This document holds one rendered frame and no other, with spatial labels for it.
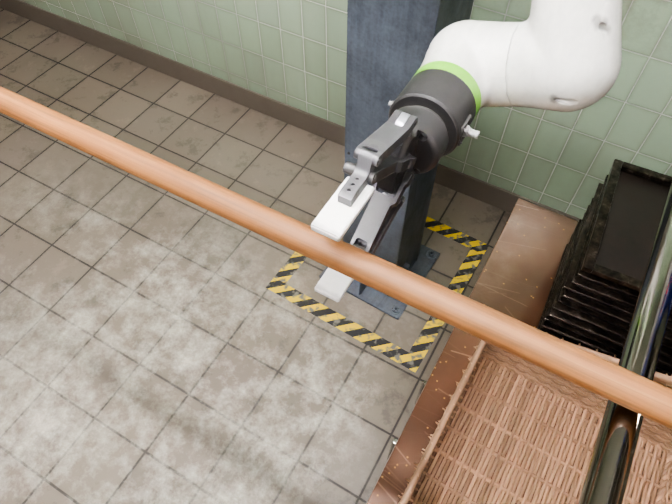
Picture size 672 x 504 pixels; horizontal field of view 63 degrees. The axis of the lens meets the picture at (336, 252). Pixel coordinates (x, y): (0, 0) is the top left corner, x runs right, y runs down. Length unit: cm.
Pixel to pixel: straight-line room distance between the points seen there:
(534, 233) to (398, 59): 53
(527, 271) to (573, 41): 74
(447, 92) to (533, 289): 74
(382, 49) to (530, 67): 58
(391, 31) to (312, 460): 116
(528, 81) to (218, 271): 149
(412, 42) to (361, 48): 13
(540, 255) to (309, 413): 83
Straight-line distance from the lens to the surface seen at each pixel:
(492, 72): 71
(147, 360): 189
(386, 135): 55
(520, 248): 137
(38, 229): 235
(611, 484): 52
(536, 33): 70
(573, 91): 69
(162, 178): 62
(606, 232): 106
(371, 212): 62
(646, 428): 120
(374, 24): 121
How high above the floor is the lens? 163
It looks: 55 degrees down
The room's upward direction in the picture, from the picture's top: straight up
